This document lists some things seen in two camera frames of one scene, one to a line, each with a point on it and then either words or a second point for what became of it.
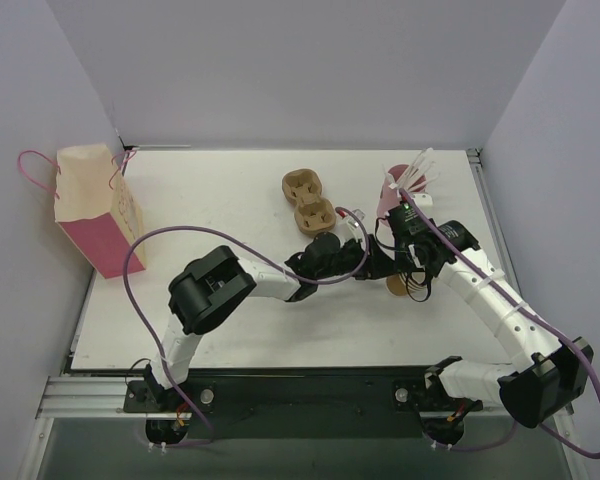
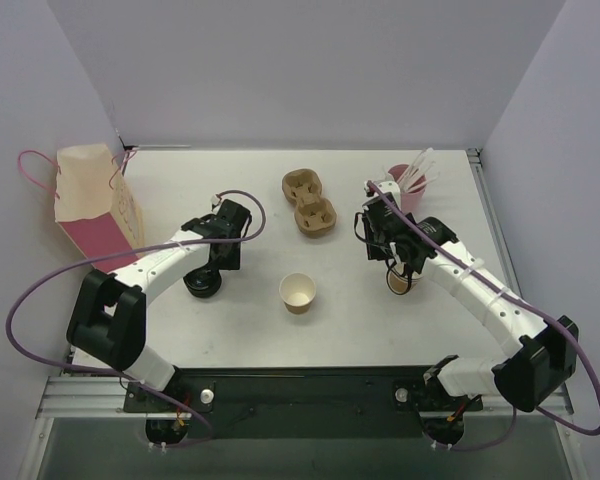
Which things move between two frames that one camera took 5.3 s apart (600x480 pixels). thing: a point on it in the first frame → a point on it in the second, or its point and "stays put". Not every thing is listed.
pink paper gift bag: (96, 211) stays put
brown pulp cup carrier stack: (315, 215) stays put
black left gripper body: (363, 261) → (228, 255)
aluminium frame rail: (480, 166) stays put
